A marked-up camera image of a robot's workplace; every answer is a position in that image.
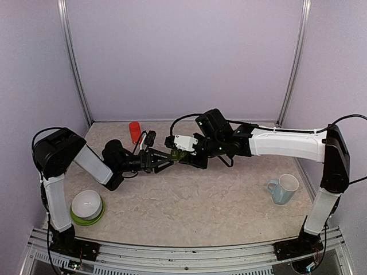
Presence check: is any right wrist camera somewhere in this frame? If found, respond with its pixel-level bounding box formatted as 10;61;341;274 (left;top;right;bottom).
165;135;198;152

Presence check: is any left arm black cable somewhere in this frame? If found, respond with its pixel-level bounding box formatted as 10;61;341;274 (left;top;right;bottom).
30;127;63;172

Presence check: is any white bowl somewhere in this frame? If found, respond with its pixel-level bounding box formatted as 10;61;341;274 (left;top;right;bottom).
71;190;103;221

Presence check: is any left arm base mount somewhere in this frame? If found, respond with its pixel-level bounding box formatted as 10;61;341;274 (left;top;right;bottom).
50;231;100;262

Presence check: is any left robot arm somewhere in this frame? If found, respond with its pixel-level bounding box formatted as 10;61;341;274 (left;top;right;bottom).
32;127;174;233

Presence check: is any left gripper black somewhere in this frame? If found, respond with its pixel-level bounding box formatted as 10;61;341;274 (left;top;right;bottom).
116;147;174;174

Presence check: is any aluminium front rail frame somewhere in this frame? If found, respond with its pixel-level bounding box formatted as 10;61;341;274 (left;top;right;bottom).
19;227;353;275

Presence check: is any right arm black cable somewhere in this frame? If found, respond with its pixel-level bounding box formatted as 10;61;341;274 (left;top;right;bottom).
326;113;367;184

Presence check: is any orange pill bottle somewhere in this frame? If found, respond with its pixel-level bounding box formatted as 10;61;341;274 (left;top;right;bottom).
129;121;142;144

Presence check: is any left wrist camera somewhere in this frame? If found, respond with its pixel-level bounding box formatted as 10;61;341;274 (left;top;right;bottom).
140;130;156;150

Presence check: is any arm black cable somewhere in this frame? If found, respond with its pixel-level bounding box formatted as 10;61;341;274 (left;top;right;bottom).
326;113;367;184
30;127;63;172

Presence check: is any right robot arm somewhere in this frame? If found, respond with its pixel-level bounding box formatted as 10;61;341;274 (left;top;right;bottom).
170;109;350;254

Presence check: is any light blue mug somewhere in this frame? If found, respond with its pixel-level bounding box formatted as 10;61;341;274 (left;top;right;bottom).
267;174;299;205

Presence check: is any aluminium corner post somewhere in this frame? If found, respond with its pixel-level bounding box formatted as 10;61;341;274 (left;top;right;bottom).
277;0;312;126
57;0;94;128

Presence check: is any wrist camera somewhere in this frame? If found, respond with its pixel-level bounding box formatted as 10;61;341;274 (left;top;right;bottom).
140;130;156;150
165;135;198;152

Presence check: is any left aluminium corner post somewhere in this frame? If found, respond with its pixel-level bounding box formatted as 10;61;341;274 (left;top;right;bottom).
57;0;94;128

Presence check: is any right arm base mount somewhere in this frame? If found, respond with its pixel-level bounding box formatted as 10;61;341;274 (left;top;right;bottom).
273;233;324;261

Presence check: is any right aluminium corner post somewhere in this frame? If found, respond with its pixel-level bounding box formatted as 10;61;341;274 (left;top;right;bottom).
277;0;312;126

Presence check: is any green plate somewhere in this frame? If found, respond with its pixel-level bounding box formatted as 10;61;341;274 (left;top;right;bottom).
69;199;106;226

